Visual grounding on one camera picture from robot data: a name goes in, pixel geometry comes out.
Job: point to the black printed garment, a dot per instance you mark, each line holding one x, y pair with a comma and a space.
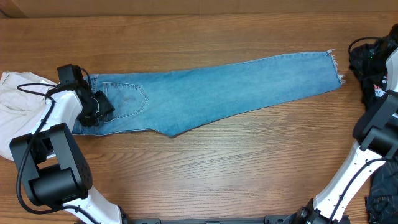
377, 128

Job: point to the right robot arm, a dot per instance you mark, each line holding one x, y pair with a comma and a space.
329, 205

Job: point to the folded beige shorts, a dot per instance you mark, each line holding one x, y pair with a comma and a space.
20, 111

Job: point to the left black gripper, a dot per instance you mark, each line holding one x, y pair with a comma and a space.
106, 108

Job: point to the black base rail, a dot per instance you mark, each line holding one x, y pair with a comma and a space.
268, 219

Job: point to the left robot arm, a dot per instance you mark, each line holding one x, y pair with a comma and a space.
53, 174

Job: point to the light blue denim jeans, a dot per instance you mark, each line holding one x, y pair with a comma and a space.
177, 101

